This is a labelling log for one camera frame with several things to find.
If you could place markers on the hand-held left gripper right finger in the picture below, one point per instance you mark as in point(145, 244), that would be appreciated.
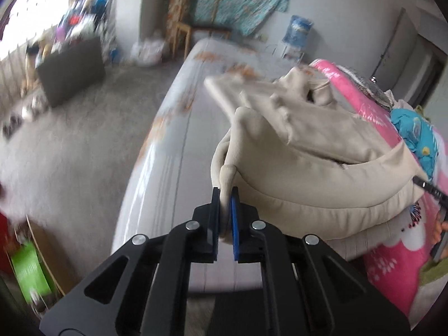
point(235, 238)

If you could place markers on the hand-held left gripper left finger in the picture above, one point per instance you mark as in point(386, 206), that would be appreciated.
point(213, 231)

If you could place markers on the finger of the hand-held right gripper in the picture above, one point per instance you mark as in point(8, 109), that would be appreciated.
point(432, 189)

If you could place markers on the cream zip jacket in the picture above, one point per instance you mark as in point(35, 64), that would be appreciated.
point(308, 168)

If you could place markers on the pile of colourful clothes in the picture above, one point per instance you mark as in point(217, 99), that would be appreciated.
point(80, 14)

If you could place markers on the cyan printed quilt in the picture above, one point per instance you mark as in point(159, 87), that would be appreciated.
point(406, 126)

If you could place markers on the pink floral blanket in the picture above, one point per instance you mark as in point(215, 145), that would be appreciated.
point(385, 262)

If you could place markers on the grey fuzzy blanket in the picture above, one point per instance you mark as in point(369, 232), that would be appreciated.
point(371, 91)

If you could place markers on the brown cardboard box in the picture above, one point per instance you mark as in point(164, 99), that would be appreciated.
point(47, 255)

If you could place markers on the green paper bag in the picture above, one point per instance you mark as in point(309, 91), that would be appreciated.
point(29, 273)

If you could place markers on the white plastic bag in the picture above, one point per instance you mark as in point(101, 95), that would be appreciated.
point(148, 51)

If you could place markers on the white water dispenser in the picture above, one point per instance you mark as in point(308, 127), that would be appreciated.
point(292, 51)

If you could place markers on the wooden chair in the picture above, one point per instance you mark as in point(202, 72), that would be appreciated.
point(210, 28)

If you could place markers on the red box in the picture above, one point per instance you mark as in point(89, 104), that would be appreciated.
point(7, 245)

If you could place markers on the white sneaker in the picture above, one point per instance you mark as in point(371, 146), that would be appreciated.
point(39, 104)
point(27, 110)

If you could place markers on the orange chequered box stack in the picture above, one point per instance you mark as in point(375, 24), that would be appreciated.
point(175, 10)

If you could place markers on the grey slipper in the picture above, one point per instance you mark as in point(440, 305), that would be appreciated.
point(7, 129)
point(15, 120)

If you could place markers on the purple plastic cup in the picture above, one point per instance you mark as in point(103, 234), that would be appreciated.
point(62, 34)

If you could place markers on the teal floral wall cloth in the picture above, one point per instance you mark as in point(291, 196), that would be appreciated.
point(245, 0)

